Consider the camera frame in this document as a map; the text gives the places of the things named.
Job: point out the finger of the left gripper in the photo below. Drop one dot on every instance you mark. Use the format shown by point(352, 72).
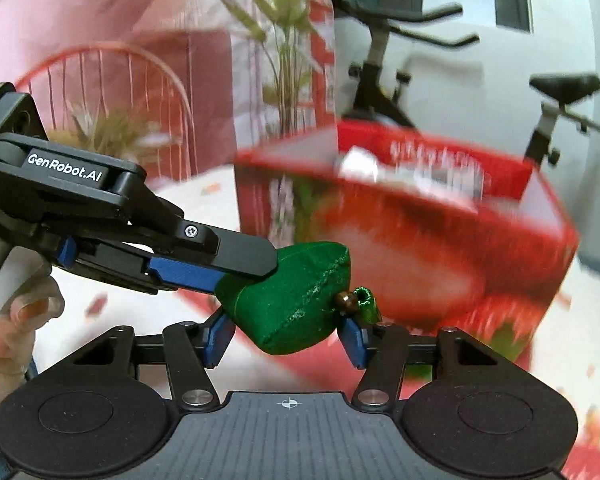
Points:
point(173, 236)
point(132, 268)

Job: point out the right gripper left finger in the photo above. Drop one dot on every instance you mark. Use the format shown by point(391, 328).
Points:
point(190, 349)

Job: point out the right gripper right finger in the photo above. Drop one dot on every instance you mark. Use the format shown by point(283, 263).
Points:
point(380, 351)

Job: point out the green fabric pouch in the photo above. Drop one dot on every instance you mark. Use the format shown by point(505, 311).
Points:
point(300, 304)

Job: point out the red strawberry cardboard box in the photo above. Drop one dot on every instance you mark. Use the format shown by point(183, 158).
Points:
point(492, 271)

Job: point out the person's left hand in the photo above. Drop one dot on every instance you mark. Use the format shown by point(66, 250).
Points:
point(29, 298)

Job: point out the pink printed backdrop curtain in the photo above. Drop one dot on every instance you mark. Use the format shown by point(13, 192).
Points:
point(178, 86)

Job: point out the white shipping label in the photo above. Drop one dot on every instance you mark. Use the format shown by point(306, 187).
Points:
point(460, 186)

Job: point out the patterned tablecloth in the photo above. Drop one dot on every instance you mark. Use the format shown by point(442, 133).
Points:
point(565, 351)

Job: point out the black exercise bike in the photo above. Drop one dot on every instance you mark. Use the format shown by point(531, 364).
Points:
point(430, 86)

